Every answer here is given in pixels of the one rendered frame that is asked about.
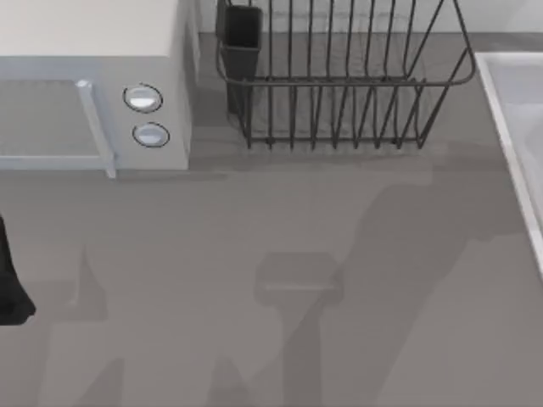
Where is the microwave oven door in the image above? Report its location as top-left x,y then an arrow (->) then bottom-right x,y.
0,79 -> 117,179

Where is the round silver microwave knob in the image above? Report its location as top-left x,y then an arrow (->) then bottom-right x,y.
122,83 -> 164,114
132,122 -> 171,149

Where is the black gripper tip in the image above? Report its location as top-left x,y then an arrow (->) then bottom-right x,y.
0,215 -> 36,327

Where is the dark wire dish rack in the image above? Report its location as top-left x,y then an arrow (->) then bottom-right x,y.
215,0 -> 476,151

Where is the black cutlery holder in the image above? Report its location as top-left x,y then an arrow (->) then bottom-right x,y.
216,0 -> 264,117

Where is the pale microwave oven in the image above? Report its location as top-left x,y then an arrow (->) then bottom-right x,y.
0,0 -> 203,179

